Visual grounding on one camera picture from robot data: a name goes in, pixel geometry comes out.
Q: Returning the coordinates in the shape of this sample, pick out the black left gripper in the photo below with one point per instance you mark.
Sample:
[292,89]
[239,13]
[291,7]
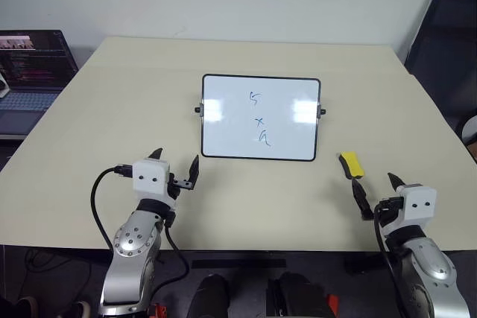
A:
[183,184]

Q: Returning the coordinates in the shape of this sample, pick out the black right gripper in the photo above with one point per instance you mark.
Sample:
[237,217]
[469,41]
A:
[389,212]

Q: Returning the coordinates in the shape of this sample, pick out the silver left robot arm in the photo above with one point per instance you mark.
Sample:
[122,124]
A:
[130,243]

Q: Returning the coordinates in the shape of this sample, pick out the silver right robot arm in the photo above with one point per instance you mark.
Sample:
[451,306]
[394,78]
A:
[428,269]

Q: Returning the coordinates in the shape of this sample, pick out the yellow and black eraser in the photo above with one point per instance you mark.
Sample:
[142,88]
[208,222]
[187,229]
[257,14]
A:
[353,163]

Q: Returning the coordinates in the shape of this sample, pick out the small black-framed whiteboard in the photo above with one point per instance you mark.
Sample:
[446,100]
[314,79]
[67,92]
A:
[261,117]

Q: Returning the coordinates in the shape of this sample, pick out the black bar under table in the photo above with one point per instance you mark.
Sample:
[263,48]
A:
[238,263]

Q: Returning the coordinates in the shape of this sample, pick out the dark rounded shape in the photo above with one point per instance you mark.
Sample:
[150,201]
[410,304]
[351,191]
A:
[298,295]
[208,295]

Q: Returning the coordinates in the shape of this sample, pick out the black chair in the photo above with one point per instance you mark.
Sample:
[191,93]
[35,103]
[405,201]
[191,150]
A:
[443,46]

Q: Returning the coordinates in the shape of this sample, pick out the dark shoe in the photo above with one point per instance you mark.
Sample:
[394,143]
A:
[78,310]
[20,307]

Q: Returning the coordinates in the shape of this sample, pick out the open laptop computer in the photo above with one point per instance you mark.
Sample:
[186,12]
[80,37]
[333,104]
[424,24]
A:
[33,57]

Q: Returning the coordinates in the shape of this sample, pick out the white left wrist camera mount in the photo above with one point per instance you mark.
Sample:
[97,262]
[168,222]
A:
[149,180]

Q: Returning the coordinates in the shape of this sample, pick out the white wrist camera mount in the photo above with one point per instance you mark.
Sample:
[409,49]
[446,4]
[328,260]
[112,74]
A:
[419,204]
[149,180]

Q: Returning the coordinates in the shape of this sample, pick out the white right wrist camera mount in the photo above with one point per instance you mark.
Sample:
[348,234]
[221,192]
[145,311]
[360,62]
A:
[419,204]

